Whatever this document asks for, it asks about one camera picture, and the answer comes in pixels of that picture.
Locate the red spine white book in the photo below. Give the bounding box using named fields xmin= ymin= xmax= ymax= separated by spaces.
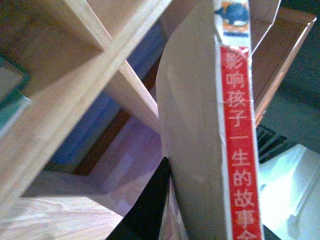
xmin=156 ymin=0 xmax=264 ymax=240

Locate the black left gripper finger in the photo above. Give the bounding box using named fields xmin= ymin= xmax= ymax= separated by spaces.
xmin=107 ymin=157 xmax=171 ymax=240

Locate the left wooden shelf unit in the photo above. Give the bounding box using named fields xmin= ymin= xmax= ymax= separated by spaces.
xmin=0 ymin=0 xmax=316 ymax=240

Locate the green hardcover book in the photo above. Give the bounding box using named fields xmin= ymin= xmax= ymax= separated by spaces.
xmin=0 ymin=56 xmax=31 ymax=138

